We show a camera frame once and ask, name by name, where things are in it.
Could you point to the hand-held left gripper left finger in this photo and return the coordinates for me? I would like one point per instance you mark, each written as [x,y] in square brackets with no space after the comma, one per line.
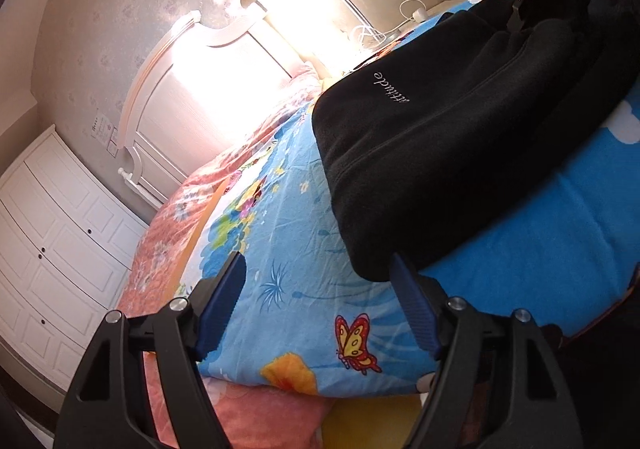
[220,309]

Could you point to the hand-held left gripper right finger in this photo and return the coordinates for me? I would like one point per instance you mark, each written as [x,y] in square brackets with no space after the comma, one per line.
[415,309]

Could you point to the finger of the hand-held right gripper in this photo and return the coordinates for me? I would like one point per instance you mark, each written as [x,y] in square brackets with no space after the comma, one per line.
[520,11]

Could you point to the black pants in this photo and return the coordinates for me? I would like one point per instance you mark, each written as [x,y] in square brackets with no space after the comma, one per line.
[425,154]

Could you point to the blue cartoon printed blanket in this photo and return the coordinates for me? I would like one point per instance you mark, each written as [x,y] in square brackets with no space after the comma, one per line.
[300,279]

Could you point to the pink floral quilt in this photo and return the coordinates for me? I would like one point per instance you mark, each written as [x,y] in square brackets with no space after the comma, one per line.
[165,229]

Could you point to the yellow cloth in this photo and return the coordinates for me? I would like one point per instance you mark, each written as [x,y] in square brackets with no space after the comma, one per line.
[375,424]

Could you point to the white wardrobe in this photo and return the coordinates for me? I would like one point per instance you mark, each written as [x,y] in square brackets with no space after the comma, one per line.
[60,254]

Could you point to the white wooden headboard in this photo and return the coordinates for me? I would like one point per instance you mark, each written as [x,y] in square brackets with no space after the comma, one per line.
[200,104]

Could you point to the pink floral pillow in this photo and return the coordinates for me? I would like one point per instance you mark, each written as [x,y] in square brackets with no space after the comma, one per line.
[305,74]

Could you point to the white wall paper notice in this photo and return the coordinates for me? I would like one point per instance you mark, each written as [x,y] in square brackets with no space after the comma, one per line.
[104,134]

